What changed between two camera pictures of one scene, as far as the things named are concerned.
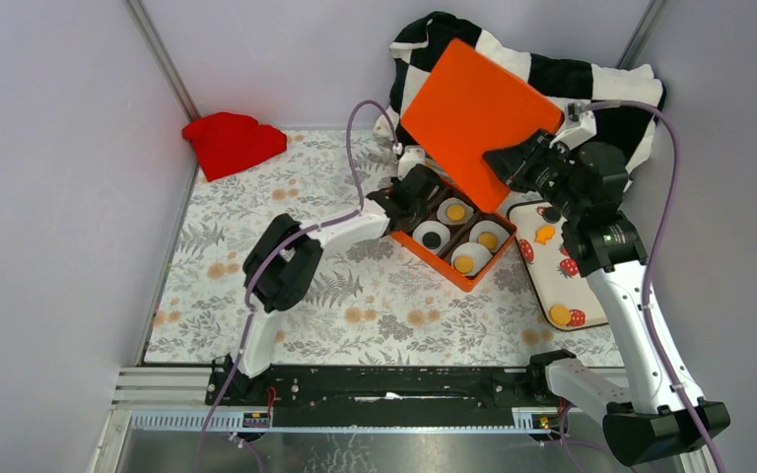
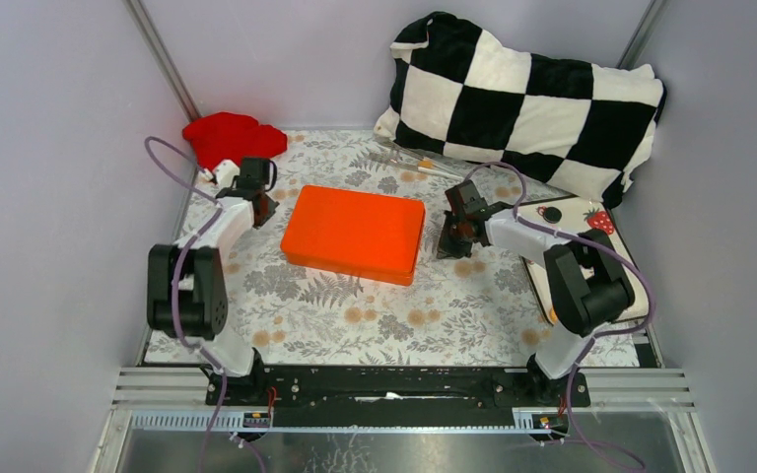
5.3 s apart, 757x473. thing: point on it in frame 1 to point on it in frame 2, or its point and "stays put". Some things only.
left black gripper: x=418 y=208 to x=271 y=212
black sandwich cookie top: x=551 y=214 stays put
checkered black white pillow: x=621 y=101 stays put
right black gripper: x=507 y=162 to x=446 y=248
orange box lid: x=470 y=104 to x=365 y=235
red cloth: x=227 y=143 stays put
